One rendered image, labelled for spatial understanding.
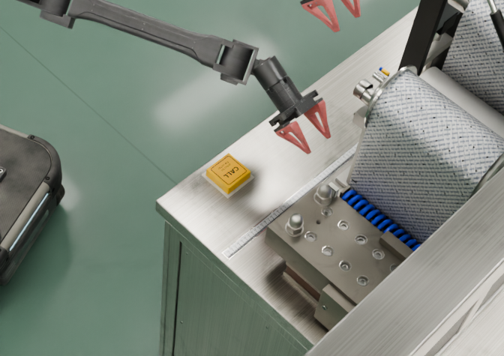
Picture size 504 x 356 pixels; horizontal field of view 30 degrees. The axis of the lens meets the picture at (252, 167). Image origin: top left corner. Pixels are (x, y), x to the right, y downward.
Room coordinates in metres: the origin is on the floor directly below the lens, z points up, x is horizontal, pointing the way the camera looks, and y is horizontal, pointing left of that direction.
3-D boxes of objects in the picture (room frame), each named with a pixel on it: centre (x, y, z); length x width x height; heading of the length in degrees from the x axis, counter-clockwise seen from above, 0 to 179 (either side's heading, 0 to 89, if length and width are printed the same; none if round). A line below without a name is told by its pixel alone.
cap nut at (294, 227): (1.02, -0.10, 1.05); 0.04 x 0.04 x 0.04
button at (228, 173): (1.21, 0.05, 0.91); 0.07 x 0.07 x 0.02; 53
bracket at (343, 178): (1.25, -0.22, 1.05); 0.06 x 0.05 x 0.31; 53
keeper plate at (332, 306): (0.88, -0.21, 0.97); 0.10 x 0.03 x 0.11; 53
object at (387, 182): (1.08, -0.30, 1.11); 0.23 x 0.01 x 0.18; 53
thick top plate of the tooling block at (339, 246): (0.96, -0.26, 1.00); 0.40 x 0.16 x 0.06; 53
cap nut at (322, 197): (1.10, -0.15, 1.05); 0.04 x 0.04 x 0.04
